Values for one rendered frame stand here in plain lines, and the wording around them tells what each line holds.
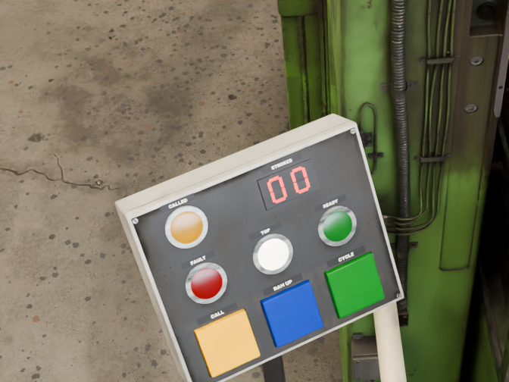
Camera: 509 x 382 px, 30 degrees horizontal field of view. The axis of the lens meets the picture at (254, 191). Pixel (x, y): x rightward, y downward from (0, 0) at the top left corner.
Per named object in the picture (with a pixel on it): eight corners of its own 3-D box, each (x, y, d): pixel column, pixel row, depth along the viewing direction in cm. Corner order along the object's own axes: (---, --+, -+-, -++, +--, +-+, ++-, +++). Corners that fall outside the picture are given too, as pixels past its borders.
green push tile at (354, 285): (385, 298, 136) (373, 253, 134) (340, 320, 135) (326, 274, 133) (380, 294, 138) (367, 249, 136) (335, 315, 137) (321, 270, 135)
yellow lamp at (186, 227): (205, 245, 125) (201, 224, 122) (170, 248, 125) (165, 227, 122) (206, 227, 127) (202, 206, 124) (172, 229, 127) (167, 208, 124)
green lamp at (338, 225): (354, 243, 133) (354, 223, 129) (321, 245, 133) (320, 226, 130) (353, 226, 135) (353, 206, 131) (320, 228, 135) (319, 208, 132)
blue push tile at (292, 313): (325, 327, 135) (310, 280, 132) (277, 349, 133) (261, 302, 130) (320, 322, 136) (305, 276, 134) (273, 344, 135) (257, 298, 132)
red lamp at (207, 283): (225, 301, 128) (221, 282, 125) (191, 302, 128) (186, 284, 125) (225, 282, 130) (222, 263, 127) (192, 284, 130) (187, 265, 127)
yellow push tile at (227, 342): (261, 356, 132) (245, 310, 130) (212, 378, 130) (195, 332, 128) (257, 351, 134) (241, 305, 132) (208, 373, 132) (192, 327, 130)
